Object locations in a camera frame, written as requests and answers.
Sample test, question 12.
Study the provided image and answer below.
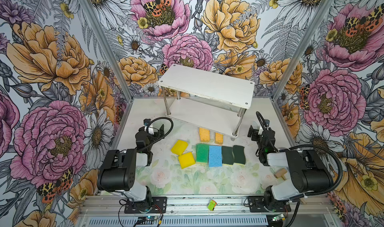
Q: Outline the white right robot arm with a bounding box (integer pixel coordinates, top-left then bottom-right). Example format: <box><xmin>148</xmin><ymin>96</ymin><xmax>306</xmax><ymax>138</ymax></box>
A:
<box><xmin>248</xmin><ymin>126</ymin><xmax>335</xmax><ymax>212</ymax></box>

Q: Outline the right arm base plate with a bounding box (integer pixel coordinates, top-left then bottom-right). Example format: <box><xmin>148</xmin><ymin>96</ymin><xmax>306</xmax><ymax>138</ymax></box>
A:
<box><xmin>247</xmin><ymin>196</ymin><xmax>292</xmax><ymax>213</ymax></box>

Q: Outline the small wooden mallet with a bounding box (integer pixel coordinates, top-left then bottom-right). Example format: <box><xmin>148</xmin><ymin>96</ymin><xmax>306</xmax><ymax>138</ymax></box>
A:
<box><xmin>274</xmin><ymin>168</ymin><xmax>288</xmax><ymax>181</ymax></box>

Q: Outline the yellow sponge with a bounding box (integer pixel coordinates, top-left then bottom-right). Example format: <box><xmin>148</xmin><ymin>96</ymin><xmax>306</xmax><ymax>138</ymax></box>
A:
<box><xmin>171</xmin><ymin>140</ymin><xmax>189</xmax><ymax>156</ymax></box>
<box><xmin>178</xmin><ymin>152</ymin><xmax>196</xmax><ymax>169</ymax></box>

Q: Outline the green orange small block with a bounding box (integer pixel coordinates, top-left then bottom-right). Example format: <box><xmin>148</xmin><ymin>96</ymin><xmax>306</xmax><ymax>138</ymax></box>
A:
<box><xmin>207</xmin><ymin>200</ymin><xmax>217</xmax><ymax>211</ymax></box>

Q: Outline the white two-tier shelf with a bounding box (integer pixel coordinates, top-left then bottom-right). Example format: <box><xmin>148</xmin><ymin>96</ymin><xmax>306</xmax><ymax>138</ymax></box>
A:
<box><xmin>159</xmin><ymin>64</ymin><xmax>255</xmax><ymax>139</ymax></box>

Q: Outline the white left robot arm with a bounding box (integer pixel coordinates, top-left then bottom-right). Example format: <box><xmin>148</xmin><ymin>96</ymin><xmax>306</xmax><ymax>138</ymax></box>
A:
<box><xmin>97</xmin><ymin>124</ymin><xmax>165</xmax><ymax>203</ymax></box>

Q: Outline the blue cellulose sponge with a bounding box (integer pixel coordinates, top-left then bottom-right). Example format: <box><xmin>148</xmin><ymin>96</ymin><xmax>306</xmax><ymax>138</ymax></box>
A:
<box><xmin>209</xmin><ymin>145</ymin><xmax>222</xmax><ymax>167</ymax></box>

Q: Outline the dark green scouring sponge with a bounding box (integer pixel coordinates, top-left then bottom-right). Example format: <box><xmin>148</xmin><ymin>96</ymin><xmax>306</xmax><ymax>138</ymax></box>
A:
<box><xmin>233</xmin><ymin>145</ymin><xmax>246</xmax><ymax>165</ymax></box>
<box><xmin>222</xmin><ymin>146</ymin><xmax>234</xmax><ymax>165</ymax></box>

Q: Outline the orange cellulose sponge left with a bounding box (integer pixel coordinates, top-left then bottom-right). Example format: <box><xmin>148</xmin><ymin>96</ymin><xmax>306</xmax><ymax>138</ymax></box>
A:
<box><xmin>199</xmin><ymin>128</ymin><xmax>211</xmax><ymax>142</ymax></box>

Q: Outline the dark green scouring sponge right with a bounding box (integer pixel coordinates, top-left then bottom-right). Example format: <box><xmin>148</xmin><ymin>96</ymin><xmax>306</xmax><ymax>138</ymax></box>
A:
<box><xmin>233</xmin><ymin>145</ymin><xmax>246</xmax><ymax>165</ymax></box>

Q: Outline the green scrub sponge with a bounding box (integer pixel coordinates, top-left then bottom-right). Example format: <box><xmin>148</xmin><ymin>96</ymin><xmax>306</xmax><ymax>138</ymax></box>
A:
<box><xmin>196</xmin><ymin>143</ymin><xmax>209</xmax><ymax>163</ymax></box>

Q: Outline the orange cellulose sponge right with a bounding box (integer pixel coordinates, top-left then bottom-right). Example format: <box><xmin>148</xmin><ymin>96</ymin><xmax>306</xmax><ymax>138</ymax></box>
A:
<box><xmin>215</xmin><ymin>132</ymin><xmax>224</xmax><ymax>145</ymax></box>

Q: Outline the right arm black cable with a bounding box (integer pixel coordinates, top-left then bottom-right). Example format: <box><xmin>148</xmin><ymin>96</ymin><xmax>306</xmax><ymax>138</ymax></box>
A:
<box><xmin>255</xmin><ymin>111</ymin><xmax>344</xmax><ymax>227</ymax></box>

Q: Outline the orange cellulose sponge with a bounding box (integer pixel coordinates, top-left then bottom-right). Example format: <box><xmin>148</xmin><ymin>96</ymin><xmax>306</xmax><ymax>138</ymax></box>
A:
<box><xmin>215</xmin><ymin>132</ymin><xmax>224</xmax><ymax>145</ymax></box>
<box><xmin>199</xmin><ymin>128</ymin><xmax>211</xmax><ymax>142</ymax></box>

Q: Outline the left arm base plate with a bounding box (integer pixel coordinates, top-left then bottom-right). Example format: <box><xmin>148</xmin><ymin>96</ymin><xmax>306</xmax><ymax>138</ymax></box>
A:
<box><xmin>124</xmin><ymin>197</ymin><xmax>168</xmax><ymax>214</ymax></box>

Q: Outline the aluminium front rail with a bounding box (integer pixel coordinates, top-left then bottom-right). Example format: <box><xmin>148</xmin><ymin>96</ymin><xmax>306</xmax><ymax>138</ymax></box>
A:
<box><xmin>79</xmin><ymin>195</ymin><xmax>334</xmax><ymax>217</ymax></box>

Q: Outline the dark green scouring sponge left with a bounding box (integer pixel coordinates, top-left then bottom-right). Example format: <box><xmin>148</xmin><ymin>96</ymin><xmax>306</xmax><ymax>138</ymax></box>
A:
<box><xmin>222</xmin><ymin>146</ymin><xmax>234</xmax><ymax>165</ymax></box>

